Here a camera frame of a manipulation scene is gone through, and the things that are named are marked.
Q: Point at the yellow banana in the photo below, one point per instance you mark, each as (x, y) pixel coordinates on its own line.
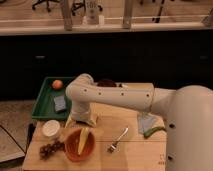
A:
(82, 139)

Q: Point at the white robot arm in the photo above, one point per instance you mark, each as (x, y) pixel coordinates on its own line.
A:
(188, 112)

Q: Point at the wooden board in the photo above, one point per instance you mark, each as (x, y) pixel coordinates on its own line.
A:
(133, 153)

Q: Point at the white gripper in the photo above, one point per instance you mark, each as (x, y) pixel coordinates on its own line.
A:
(80, 111)

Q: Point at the blue sponge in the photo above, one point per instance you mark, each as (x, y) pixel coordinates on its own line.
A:
(59, 103)

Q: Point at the dark grape bunch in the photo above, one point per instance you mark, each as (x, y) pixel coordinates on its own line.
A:
(48, 150)

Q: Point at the metal fork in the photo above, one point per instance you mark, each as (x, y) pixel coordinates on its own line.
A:
(114, 145)

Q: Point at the white cup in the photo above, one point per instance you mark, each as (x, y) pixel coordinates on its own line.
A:
(51, 129)

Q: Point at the orange fruit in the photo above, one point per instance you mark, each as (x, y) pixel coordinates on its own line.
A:
(57, 84)

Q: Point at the green tray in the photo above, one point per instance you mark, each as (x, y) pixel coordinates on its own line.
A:
(44, 107)

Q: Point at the green pepper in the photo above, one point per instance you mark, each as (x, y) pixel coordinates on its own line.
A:
(153, 130)

